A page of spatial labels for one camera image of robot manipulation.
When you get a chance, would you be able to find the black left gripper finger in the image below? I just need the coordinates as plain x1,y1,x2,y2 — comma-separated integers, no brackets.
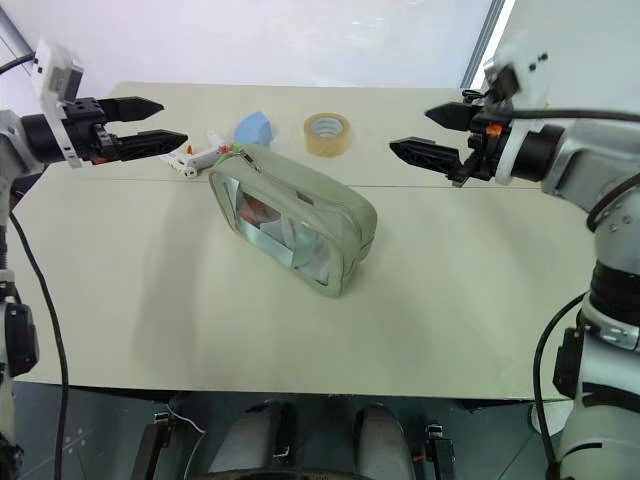
110,129,190,162
98,95,166,123

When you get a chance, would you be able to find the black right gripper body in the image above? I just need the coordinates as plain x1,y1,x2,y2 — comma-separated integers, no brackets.
451,88,507,189

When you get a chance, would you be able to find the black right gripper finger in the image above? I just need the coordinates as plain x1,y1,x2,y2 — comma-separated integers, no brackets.
389,136,469,178
424,102,475,133

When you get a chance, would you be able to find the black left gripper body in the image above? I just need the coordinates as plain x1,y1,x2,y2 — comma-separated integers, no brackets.
59,97,125,166

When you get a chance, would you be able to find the green clear toiletry pouch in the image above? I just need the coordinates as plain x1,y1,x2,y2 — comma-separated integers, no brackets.
207,143,379,300

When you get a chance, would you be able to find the white plastic clip object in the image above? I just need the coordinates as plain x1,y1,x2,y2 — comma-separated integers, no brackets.
160,130,237,180

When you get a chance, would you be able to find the light blue folded object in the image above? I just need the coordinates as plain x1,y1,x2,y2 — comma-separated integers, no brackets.
234,110,278,148

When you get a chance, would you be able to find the beige packing tape roll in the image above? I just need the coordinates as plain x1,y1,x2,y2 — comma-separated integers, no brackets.
303,111,353,159

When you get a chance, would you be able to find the dark rounded grey shape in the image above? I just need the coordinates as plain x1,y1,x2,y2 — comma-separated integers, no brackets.
348,402,417,480
208,399,297,479

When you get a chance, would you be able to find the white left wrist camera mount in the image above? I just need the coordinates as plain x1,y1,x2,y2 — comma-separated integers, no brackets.
30,41,85,170

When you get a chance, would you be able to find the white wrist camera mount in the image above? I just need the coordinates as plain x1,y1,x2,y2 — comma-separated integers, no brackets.
481,29,552,187
30,41,85,170

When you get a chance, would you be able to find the aluminium frame post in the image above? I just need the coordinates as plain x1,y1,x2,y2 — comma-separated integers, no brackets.
460,0,517,92
0,7,37,67

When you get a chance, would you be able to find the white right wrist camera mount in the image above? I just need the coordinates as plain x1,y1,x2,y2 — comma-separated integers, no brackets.
481,29,552,187

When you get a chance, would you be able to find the black left wrist camera cable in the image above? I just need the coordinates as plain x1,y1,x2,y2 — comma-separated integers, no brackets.
0,54,39,77

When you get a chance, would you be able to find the long black left arm cable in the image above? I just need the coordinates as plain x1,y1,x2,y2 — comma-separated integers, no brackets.
8,208,70,480

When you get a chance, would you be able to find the long black arm cable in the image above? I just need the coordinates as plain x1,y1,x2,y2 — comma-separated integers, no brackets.
8,208,70,480
531,291,590,477

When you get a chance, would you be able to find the long black right arm cable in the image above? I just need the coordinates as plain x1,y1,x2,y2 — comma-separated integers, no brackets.
531,291,590,477

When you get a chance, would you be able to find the thin white wire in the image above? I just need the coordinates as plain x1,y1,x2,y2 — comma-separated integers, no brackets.
166,402,207,437

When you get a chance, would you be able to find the black metal bracket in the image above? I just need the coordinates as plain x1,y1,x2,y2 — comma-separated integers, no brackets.
422,422,457,480
130,409,177,480

